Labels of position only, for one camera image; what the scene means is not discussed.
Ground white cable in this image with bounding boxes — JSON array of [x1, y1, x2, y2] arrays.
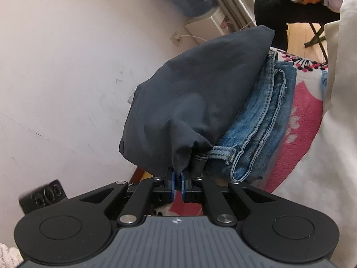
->
[[178, 19, 255, 41]]

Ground white water dispenser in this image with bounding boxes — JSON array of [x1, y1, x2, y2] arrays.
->
[[184, 7, 232, 44]]

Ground white cloth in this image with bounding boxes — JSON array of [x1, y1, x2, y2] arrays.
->
[[272, 0, 357, 229]]

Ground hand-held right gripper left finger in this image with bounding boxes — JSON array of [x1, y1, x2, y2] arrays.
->
[[79, 167, 176, 227]]

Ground black folding stool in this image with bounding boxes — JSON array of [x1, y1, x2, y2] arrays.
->
[[304, 22, 330, 63]]

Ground dark grey pants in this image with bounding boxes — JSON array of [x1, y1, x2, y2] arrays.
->
[[118, 25, 276, 179]]

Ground blue jeans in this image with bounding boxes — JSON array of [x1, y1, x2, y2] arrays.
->
[[205, 49, 297, 183]]

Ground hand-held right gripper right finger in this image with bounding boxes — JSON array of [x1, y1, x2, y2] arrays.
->
[[181, 170, 275, 227]]

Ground wall socket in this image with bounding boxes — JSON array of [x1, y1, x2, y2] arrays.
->
[[171, 31, 185, 48]]

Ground red floral bed sheet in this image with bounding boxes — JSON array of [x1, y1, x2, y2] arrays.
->
[[153, 47, 330, 218]]

